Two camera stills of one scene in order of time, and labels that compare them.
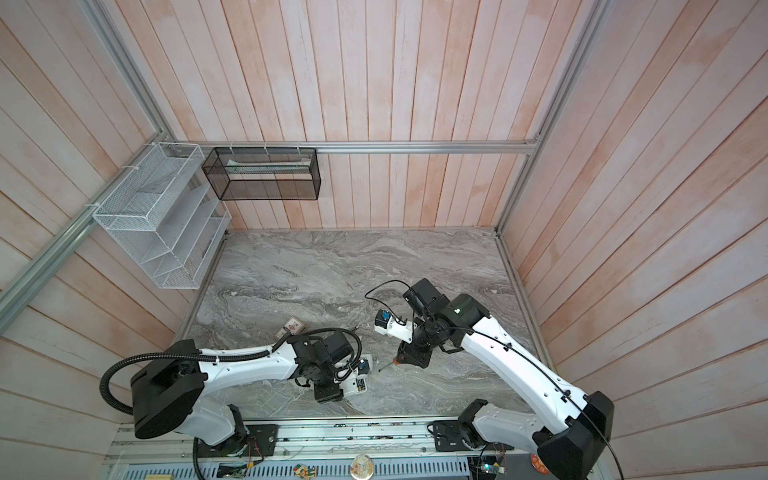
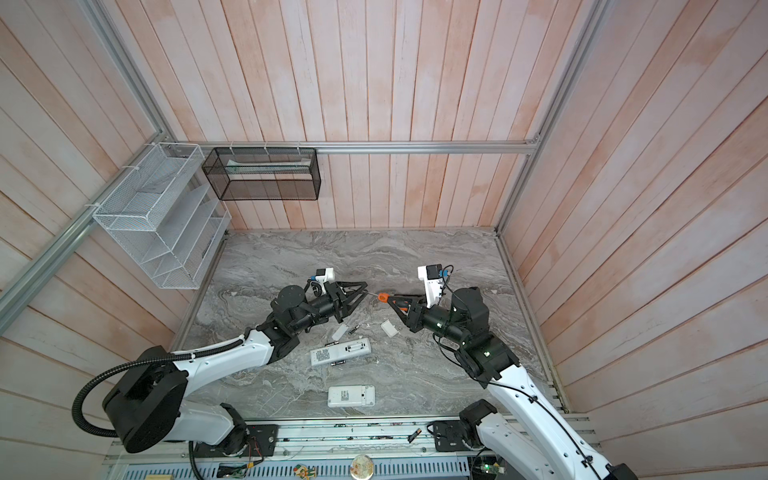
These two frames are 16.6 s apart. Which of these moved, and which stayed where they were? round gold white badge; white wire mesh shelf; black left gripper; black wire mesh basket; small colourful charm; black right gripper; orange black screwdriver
Moved: black left gripper; orange black screwdriver; black right gripper
Stayed: round gold white badge; small colourful charm; black wire mesh basket; white wire mesh shelf
